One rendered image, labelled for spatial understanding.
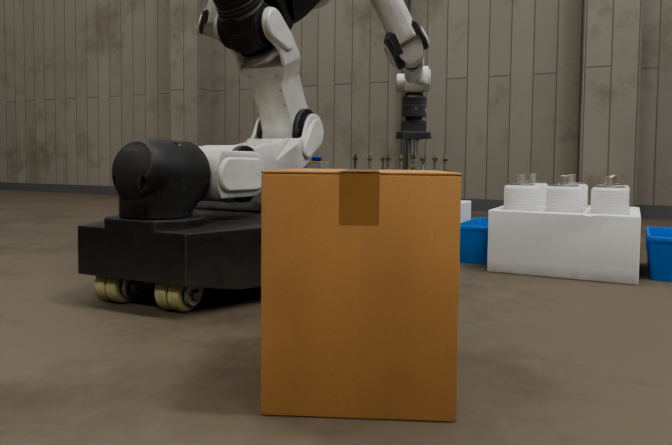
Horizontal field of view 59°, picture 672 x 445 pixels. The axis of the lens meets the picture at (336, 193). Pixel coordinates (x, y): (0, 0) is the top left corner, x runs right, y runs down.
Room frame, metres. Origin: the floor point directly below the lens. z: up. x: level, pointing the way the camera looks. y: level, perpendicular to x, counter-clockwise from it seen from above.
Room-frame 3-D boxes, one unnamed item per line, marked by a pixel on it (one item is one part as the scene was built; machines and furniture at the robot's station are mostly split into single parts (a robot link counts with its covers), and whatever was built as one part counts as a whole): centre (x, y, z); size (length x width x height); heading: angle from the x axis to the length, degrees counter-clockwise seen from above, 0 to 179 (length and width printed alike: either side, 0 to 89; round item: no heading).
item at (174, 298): (1.21, 0.31, 0.04); 0.07 x 0.03 x 0.07; 155
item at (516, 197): (1.72, -0.54, 0.16); 0.10 x 0.10 x 0.18
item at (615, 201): (1.62, -0.75, 0.16); 0.10 x 0.10 x 0.18
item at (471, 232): (1.96, -0.49, 0.06); 0.30 x 0.11 x 0.12; 154
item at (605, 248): (1.78, -0.70, 0.09); 0.39 x 0.39 x 0.18; 63
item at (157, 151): (1.49, 0.29, 0.19); 0.64 x 0.52 x 0.33; 155
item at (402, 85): (2.14, -0.27, 0.57); 0.11 x 0.11 x 0.11; 80
